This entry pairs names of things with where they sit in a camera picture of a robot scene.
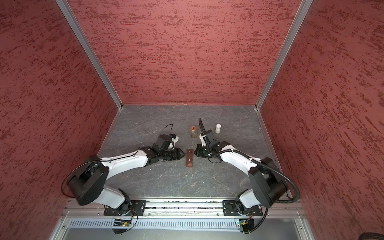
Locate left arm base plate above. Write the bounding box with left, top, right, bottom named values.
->
left=104, top=200, right=147, bottom=217

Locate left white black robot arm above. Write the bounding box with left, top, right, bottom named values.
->
left=65, top=134, right=185, bottom=216

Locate left aluminium corner post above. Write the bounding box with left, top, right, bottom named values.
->
left=56, top=0, right=124, bottom=110

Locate aluminium front rail frame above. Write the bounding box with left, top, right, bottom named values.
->
left=60, top=197, right=307, bottom=219

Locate aluminium corner post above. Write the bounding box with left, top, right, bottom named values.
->
left=56, top=0, right=124, bottom=110
left=256, top=0, right=313, bottom=111

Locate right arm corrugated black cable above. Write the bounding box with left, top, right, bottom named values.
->
left=198, top=117, right=301, bottom=204

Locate brown pill organizer strip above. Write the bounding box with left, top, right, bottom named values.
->
left=186, top=149, right=194, bottom=168

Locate amber glass pill jar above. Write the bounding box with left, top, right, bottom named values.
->
left=190, top=126, right=198, bottom=139

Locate white slotted cable duct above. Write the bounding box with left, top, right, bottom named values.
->
left=68, top=218, right=240, bottom=232

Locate right aluminium corner post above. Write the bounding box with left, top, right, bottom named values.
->
left=256, top=0, right=313, bottom=111

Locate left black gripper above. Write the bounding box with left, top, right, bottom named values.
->
left=160, top=148, right=186, bottom=161

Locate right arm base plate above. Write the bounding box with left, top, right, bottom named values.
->
left=222, top=200, right=263, bottom=217

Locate white pill bottle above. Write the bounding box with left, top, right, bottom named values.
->
left=215, top=124, right=222, bottom=134

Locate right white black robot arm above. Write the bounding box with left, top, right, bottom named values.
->
left=195, top=130, right=289, bottom=215

